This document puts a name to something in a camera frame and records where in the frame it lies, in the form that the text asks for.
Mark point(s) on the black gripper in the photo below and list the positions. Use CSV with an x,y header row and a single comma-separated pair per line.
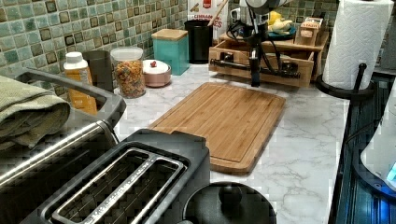
x,y
255,36

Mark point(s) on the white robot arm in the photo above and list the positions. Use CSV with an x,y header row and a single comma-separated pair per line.
x,y
251,25

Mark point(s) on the wooden drawer organizer shelf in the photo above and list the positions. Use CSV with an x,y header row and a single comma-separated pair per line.
x,y
311,43

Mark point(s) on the blue plate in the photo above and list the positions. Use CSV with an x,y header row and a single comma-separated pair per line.
x,y
290,34

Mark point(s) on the stash tea box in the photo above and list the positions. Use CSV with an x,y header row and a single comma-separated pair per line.
x,y
309,31

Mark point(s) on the black utensil holder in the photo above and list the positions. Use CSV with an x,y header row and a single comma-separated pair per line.
x,y
200,40

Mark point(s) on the bamboo cutting board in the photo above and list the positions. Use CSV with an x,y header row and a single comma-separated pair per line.
x,y
236,123

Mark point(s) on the wooden spoon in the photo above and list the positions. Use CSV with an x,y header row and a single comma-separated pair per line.
x,y
215,15

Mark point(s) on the cereal box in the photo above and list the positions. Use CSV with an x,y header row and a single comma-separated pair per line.
x,y
204,10

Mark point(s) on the teal canister with wooden lid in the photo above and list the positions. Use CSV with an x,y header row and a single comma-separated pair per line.
x,y
172,47

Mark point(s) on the pink bowl with white lid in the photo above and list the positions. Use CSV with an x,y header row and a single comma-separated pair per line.
x,y
156,73

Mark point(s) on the paper towel roll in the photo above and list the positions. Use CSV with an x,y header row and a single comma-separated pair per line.
x,y
357,36

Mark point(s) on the glass jar with pasta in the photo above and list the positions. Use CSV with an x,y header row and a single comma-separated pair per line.
x,y
128,71

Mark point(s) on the black kettle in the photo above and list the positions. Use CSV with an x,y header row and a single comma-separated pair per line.
x,y
228,203

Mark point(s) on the dark grey cup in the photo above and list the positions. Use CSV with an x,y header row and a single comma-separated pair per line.
x,y
101,68

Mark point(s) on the black toaster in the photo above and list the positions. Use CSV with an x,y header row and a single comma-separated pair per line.
x,y
145,179

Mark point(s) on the folded beige towel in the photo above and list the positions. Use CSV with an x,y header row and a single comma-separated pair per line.
x,y
28,113

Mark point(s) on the stainless toaster oven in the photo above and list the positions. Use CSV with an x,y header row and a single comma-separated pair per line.
x,y
30,175

